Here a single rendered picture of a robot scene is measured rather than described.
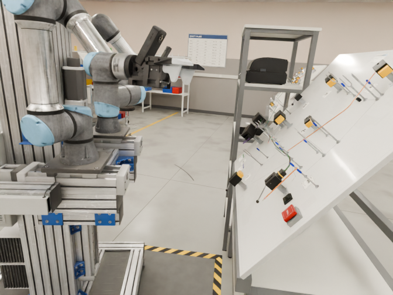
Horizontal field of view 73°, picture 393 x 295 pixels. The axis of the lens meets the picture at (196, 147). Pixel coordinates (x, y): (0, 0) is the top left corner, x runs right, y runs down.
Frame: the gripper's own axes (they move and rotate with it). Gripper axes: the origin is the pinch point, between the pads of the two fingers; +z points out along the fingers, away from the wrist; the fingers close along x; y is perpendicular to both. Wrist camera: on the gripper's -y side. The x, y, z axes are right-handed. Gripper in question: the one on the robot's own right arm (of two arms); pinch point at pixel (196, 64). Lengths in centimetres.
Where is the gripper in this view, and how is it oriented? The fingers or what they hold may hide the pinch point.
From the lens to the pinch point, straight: 73.9
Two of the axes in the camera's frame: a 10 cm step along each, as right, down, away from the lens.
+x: -3.6, 1.3, -9.2
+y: -1.1, 9.8, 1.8
